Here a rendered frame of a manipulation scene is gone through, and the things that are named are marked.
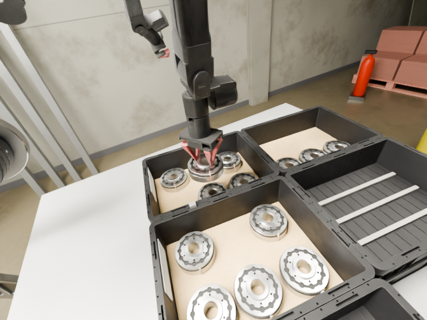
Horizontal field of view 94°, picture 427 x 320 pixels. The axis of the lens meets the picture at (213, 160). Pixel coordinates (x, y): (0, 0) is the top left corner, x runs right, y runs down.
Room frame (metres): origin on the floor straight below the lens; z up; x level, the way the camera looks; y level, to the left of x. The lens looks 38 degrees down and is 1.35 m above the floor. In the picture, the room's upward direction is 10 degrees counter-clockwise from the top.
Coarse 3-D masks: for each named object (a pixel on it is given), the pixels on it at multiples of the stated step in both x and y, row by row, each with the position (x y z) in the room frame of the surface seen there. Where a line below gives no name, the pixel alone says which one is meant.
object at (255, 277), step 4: (252, 276) 0.18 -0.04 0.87; (256, 276) 0.18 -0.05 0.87; (260, 276) 0.18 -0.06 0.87; (248, 280) 0.17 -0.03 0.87; (252, 280) 0.17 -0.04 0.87; (256, 280) 0.17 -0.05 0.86; (260, 280) 0.17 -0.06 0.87; (264, 280) 0.17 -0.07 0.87; (248, 284) 0.17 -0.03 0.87; (264, 284) 0.16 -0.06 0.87; (268, 284) 0.16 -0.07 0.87; (248, 288) 0.16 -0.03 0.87; (264, 288) 0.16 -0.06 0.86; (268, 288) 0.15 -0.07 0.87; (248, 292) 0.15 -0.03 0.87; (252, 292) 0.15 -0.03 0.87; (264, 292) 0.15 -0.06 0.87; (268, 292) 0.15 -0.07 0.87; (252, 296) 0.14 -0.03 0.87; (256, 296) 0.14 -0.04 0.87; (260, 296) 0.14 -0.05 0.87; (264, 296) 0.14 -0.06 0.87; (256, 300) 0.14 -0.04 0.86; (260, 300) 0.14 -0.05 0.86
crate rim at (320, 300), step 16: (240, 192) 0.37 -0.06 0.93; (160, 224) 0.32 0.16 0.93; (352, 256) 0.17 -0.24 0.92; (160, 272) 0.19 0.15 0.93; (368, 272) 0.13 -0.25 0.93; (160, 288) 0.16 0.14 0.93; (336, 288) 0.12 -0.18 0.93; (352, 288) 0.11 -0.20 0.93; (160, 304) 0.14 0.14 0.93; (304, 304) 0.10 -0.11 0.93; (320, 304) 0.10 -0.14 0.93
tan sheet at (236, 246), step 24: (288, 216) 0.34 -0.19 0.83; (216, 240) 0.30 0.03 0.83; (240, 240) 0.29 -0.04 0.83; (288, 240) 0.27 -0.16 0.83; (216, 264) 0.24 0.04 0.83; (240, 264) 0.23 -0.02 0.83; (264, 264) 0.22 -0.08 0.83; (192, 288) 0.19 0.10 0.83; (216, 312) 0.14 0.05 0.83; (240, 312) 0.13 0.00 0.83
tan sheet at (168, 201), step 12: (240, 156) 0.66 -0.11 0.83; (240, 168) 0.58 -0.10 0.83; (156, 180) 0.59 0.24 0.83; (192, 180) 0.56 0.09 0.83; (216, 180) 0.54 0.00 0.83; (228, 180) 0.53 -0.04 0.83; (168, 192) 0.52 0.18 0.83; (180, 192) 0.51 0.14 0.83; (192, 192) 0.50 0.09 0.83; (168, 204) 0.46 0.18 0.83; (180, 204) 0.45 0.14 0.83
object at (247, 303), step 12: (252, 264) 0.21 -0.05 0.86; (240, 276) 0.19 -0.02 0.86; (264, 276) 0.18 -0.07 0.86; (276, 276) 0.17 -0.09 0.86; (240, 288) 0.16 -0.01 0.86; (276, 288) 0.15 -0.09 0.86; (240, 300) 0.14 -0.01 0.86; (252, 300) 0.14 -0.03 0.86; (264, 300) 0.13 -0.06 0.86; (276, 300) 0.13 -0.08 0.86; (252, 312) 0.12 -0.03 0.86; (264, 312) 0.11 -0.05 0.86
